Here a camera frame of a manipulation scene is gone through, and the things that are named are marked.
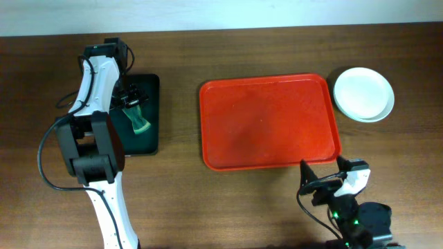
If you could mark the white plate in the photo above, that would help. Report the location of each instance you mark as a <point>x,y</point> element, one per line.
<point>362,84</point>

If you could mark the red serving tray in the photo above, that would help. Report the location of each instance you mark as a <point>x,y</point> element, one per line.
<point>267,122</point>

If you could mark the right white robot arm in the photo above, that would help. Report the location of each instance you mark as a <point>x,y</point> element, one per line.
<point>354,224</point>

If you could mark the black water tray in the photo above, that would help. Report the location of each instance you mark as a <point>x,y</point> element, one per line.
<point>146,143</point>

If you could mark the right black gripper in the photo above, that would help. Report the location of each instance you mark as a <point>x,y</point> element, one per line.
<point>323,187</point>

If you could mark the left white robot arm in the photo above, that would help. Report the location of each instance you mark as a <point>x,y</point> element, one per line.
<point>90,145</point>

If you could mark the green yellow sponge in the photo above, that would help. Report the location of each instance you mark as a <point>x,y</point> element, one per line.
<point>139,123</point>

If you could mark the pale green plate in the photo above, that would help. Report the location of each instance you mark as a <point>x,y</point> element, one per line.
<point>365,111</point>

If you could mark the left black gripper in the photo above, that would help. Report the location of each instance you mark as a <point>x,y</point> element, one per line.
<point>130,101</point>

